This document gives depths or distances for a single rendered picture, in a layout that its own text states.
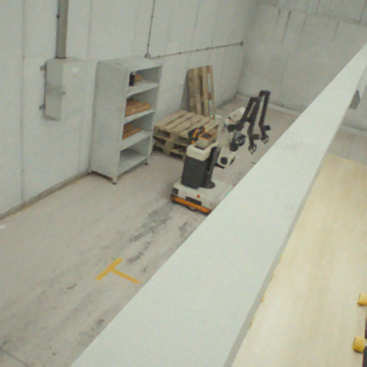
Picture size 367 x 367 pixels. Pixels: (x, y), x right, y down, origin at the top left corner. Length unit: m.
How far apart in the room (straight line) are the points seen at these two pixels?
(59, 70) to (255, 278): 4.28
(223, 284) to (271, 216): 0.12
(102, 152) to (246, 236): 5.26
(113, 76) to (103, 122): 0.62
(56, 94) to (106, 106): 0.95
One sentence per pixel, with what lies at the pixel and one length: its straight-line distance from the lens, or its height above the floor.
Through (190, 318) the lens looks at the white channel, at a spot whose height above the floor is 2.46.
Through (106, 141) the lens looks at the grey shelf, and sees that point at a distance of 5.51.
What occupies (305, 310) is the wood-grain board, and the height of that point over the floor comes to 0.90.
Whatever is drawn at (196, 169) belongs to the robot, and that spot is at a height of 0.57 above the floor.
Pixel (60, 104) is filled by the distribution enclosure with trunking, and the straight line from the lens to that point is 4.61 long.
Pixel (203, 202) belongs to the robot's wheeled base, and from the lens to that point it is 5.19.
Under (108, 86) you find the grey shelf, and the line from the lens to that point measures 5.30.
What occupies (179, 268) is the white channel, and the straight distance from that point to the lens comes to 0.31.
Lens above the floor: 2.65
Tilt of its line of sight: 25 degrees down
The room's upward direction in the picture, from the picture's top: 12 degrees clockwise
